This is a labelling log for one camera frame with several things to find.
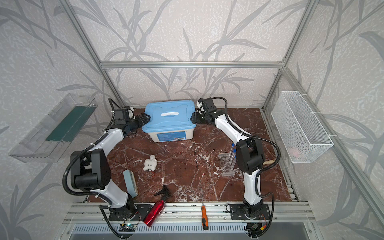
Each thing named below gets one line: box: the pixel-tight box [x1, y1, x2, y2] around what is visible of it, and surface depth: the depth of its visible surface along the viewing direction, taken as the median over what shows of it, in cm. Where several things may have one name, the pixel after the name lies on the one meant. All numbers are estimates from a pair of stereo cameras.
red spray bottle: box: [142, 185, 170, 228], surface depth 74 cm
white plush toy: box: [143, 154, 158, 172], surface depth 89 cm
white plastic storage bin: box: [147, 129, 195, 143], surface depth 96 cm
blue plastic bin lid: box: [141, 100, 197, 132], surface depth 95 cm
